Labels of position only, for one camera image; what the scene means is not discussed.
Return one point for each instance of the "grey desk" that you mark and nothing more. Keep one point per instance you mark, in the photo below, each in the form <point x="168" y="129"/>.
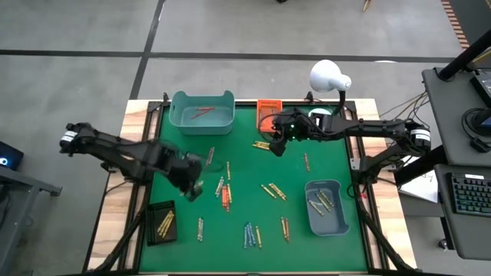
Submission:
<point x="449" y="126"/>
<point x="468" y="237"/>

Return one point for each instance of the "wooden stand leg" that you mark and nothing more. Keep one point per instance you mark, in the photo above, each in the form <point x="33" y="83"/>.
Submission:
<point x="367" y="4"/>

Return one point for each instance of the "black headphones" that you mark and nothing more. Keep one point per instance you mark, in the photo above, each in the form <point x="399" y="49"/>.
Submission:
<point x="479" y="145"/>

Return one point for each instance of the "white paper sheet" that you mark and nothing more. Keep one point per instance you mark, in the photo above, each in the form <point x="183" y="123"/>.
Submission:
<point x="422" y="188"/>

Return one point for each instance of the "grey blue plastic bin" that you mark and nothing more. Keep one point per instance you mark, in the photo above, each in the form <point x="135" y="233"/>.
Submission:
<point x="330" y="226"/>

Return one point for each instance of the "black pole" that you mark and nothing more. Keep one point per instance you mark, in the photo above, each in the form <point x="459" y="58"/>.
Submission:
<point x="464" y="57"/>

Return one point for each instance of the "grey clamp bracket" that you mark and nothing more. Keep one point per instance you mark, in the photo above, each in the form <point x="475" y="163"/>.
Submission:
<point x="354" y="164"/>

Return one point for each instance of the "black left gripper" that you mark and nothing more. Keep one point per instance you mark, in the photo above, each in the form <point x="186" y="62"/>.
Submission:
<point x="184" y="170"/>

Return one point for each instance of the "black table frame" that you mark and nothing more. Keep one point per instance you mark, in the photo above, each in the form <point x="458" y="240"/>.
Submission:
<point x="245" y="102"/>

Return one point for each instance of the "backlit keyboard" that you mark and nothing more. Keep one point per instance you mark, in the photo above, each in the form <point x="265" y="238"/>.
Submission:
<point x="472" y="195"/>

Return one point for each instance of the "black mesh tray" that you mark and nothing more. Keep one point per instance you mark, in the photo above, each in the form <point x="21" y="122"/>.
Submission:
<point x="153" y="230"/>

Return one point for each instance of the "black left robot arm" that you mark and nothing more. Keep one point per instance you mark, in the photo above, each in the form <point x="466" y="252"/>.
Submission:
<point x="115" y="149"/>

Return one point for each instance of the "light blue crayon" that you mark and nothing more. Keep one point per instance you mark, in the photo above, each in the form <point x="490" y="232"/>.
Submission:
<point x="202" y="229"/>

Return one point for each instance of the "yellow green crayon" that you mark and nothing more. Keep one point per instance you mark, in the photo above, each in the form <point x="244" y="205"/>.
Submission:
<point x="198" y="229"/>

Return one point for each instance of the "grey metal table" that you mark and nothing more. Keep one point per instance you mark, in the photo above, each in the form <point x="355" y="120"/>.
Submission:
<point x="27" y="182"/>

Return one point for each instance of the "orange mesh basket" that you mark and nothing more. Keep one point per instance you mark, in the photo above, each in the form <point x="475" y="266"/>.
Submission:
<point x="268" y="104"/>

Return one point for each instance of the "white desk lamp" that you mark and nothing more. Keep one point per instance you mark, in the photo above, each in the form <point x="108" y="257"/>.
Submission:
<point x="326" y="75"/>

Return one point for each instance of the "green table mat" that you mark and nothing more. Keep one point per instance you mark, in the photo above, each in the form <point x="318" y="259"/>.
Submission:
<point x="249" y="260"/>

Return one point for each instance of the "orange striped edge strip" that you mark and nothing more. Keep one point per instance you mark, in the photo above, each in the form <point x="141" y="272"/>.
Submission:
<point x="454" y="23"/>

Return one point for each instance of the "black device with blue light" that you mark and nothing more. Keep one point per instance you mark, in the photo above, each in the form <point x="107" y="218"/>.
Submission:
<point x="11" y="153"/>

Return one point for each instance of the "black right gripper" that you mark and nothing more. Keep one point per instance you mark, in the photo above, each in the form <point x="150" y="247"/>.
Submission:
<point x="293" y="124"/>

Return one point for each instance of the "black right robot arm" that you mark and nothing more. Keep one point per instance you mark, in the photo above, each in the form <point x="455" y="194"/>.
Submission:
<point x="364" y="126"/>

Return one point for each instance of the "teal plastic bin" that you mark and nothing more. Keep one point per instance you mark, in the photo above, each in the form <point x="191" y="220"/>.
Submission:
<point x="201" y="129"/>

